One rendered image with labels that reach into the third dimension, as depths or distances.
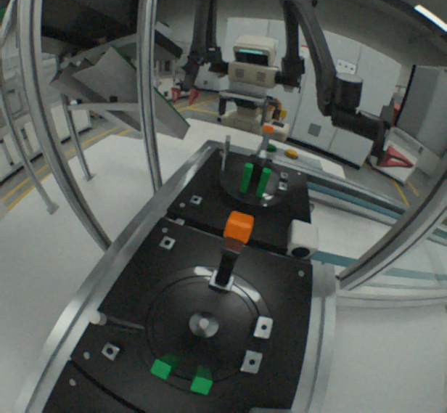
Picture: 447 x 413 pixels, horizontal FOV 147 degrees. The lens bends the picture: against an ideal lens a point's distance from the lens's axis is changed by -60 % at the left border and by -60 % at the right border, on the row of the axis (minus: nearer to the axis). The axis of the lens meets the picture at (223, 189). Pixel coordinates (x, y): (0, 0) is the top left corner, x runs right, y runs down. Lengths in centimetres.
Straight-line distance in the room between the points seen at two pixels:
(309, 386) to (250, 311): 14
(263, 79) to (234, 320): 98
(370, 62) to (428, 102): 333
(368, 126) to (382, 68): 321
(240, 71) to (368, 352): 119
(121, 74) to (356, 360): 65
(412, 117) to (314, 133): 322
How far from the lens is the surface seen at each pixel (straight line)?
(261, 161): 29
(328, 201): 48
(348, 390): 44
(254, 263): 23
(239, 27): 362
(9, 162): 411
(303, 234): 26
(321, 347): 26
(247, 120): 104
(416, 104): 20
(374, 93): 351
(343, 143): 351
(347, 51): 341
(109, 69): 29
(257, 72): 100
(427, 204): 22
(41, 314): 46
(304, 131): 338
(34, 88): 20
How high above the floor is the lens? 117
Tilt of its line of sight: 40 degrees down
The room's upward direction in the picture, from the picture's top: 8 degrees clockwise
